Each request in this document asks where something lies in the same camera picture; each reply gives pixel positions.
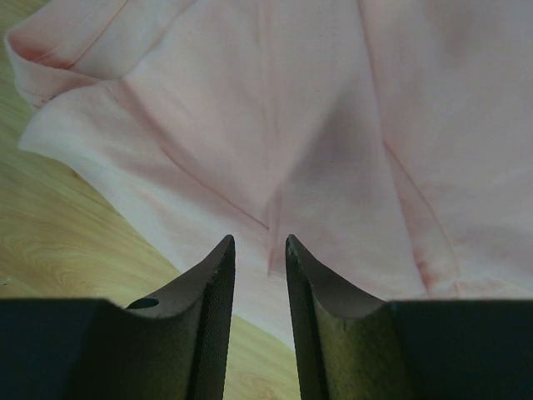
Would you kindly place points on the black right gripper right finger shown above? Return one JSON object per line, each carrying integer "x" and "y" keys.
{"x": 352, "y": 345}

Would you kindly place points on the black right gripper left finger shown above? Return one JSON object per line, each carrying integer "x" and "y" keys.
{"x": 170, "y": 344}

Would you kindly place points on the pink t-shirt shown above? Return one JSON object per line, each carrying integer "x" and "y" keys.
{"x": 393, "y": 138}

